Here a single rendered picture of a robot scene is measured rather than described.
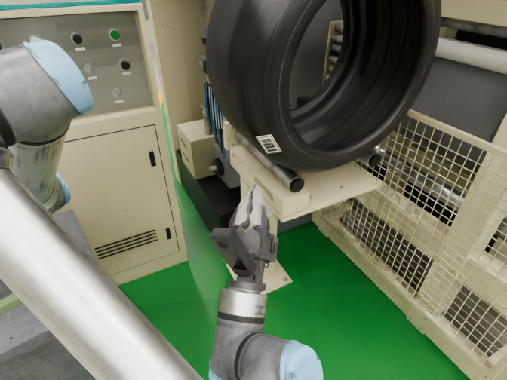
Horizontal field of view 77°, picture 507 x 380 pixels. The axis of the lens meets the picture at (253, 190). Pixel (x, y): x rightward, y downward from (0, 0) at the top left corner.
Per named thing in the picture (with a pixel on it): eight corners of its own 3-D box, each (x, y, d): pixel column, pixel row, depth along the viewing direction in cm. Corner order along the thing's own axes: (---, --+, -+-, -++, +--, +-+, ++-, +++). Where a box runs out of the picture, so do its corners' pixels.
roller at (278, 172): (233, 134, 110) (243, 125, 109) (240, 142, 113) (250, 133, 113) (288, 187, 85) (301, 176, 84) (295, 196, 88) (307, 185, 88)
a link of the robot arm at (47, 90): (-19, 200, 95) (-85, 31, 37) (39, 170, 106) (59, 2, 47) (17, 239, 97) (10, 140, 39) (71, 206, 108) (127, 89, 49)
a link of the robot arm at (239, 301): (208, 310, 61) (252, 318, 56) (213, 283, 62) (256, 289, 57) (234, 311, 68) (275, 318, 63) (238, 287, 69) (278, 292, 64)
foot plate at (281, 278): (225, 265, 179) (225, 262, 178) (267, 249, 189) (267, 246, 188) (247, 302, 160) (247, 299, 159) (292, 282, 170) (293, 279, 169)
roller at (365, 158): (301, 119, 120) (310, 110, 120) (306, 127, 123) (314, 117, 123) (368, 162, 95) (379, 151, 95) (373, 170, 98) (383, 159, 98)
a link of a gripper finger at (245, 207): (254, 193, 74) (248, 232, 71) (241, 184, 69) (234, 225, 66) (265, 192, 72) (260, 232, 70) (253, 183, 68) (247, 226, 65)
